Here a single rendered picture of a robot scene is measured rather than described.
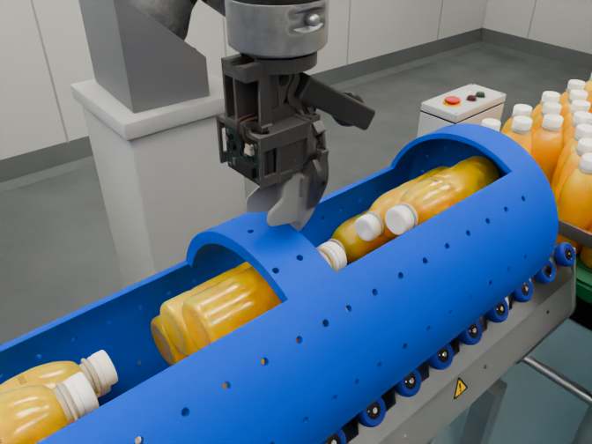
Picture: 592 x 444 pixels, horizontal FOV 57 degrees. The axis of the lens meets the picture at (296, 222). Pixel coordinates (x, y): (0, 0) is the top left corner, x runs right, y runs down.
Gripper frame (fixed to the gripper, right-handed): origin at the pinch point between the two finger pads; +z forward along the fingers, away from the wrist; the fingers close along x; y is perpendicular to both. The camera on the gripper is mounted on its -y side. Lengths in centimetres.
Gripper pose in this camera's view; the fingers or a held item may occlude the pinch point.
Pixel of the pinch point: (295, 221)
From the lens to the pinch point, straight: 61.6
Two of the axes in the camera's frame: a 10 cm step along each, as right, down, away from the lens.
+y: -7.6, 3.6, -5.4
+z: 0.0, 8.3, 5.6
